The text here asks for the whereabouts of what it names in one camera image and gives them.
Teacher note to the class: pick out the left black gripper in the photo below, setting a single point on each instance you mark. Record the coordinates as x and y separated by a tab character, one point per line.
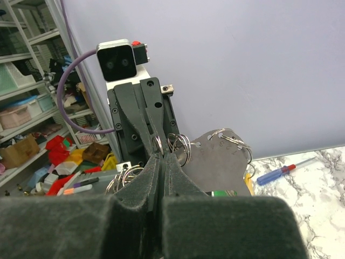
142	116

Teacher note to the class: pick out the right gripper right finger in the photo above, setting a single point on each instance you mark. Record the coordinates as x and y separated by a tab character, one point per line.
202	226

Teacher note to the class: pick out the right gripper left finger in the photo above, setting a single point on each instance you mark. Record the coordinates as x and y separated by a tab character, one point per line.
121	225

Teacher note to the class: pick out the green tagged key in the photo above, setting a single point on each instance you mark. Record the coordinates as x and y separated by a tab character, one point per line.
218	193

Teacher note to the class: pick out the yellow tagged key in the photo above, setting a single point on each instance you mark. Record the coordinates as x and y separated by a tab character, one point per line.
249	183

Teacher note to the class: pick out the white storage shelving unit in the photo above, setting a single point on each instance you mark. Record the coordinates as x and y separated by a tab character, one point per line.
32	59

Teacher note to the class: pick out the red plastic bins pile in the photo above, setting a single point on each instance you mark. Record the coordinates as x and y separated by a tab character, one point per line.
59	148

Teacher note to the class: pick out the red blue screwdriver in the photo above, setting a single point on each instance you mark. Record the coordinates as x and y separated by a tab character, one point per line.
280	172

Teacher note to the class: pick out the cardboard box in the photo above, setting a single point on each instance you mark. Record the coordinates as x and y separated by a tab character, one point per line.
17	154

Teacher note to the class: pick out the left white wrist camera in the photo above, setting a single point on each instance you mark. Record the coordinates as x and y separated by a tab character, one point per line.
122	62

